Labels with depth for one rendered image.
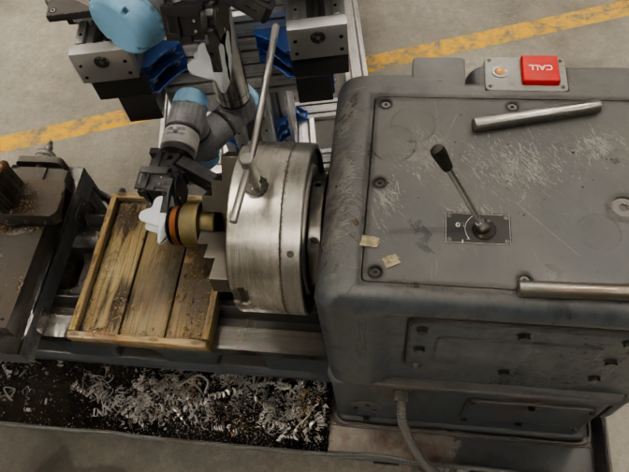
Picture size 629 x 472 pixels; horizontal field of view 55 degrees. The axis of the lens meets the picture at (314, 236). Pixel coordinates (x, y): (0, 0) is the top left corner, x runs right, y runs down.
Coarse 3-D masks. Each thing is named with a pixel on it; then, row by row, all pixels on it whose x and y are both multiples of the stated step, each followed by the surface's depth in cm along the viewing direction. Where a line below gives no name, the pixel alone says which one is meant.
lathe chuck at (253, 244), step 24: (264, 144) 106; (288, 144) 106; (240, 168) 101; (264, 168) 100; (264, 192) 98; (240, 216) 97; (264, 216) 97; (240, 240) 98; (264, 240) 97; (240, 264) 99; (264, 264) 98; (264, 288) 101; (264, 312) 109
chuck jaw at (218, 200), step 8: (248, 144) 110; (232, 152) 110; (224, 160) 107; (232, 160) 107; (224, 168) 108; (232, 168) 108; (216, 176) 112; (224, 176) 109; (216, 184) 109; (224, 184) 109; (208, 192) 112; (216, 192) 110; (224, 192) 110; (208, 200) 111; (216, 200) 110; (224, 200) 110; (208, 208) 111; (216, 208) 111; (224, 208) 111
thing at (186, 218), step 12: (192, 204) 113; (168, 216) 112; (180, 216) 111; (192, 216) 111; (204, 216) 112; (216, 216) 116; (168, 228) 112; (180, 228) 111; (192, 228) 111; (204, 228) 111; (216, 228) 117; (168, 240) 113; (180, 240) 113; (192, 240) 112
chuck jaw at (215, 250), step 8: (200, 232) 111; (208, 232) 111; (216, 232) 110; (224, 232) 110; (200, 240) 110; (208, 240) 109; (216, 240) 109; (224, 240) 109; (200, 248) 110; (208, 248) 108; (216, 248) 108; (224, 248) 108; (208, 256) 107; (216, 256) 107; (224, 256) 107; (208, 264) 108; (216, 264) 106; (224, 264) 106; (216, 272) 105; (224, 272) 105; (216, 280) 104; (224, 280) 104; (216, 288) 106; (224, 288) 106; (240, 288) 103; (240, 296) 104; (248, 296) 104
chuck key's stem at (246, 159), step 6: (240, 156) 91; (246, 156) 91; (252, 156) 91; (240, 162) 91; (246, 162) 90; (252, 162) 91; (246, 168) 92; (252, 168) 92; (252, 174) 93; (258, 174) 95; (252, 180) 95; (258, 180) 96; (252, 186) 98; (258, 186) 98
